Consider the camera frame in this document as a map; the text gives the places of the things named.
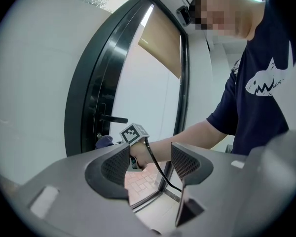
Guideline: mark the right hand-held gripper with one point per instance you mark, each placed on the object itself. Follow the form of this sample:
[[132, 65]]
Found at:
[[132, 133]]

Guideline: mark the purple cleaning cloth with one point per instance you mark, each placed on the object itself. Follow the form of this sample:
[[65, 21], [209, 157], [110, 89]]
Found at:
[[104, 142]]

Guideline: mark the black head camera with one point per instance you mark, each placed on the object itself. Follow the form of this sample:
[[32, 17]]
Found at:
[[183, 15]]

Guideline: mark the person's right hand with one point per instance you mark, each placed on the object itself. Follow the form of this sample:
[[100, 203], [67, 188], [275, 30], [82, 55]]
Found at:
[[140, 154]]

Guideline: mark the person's right forearm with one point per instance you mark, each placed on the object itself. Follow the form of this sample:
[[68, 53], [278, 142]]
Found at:
[[187, 137]]

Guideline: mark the black framed glass door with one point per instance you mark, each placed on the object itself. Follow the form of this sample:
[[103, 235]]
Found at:
[[106, 70]]

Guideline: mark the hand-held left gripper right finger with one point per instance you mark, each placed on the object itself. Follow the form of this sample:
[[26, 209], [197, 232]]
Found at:
[[187, 164]]

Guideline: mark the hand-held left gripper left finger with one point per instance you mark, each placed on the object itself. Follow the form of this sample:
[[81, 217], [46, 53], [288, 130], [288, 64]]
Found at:
[[106, 171]]

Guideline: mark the person's navy t-shirt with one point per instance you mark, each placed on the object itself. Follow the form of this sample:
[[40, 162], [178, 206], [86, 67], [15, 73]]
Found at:
[[261, 58]]

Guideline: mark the black framed glass window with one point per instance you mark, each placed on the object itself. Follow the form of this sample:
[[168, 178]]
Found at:
[[39, 70]]

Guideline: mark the brown paper sheet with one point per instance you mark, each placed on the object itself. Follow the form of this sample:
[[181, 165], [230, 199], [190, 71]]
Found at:
[[162, 46]]

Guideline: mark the person's head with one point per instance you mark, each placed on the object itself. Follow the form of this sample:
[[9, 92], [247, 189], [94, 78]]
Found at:
[[236, 13]]

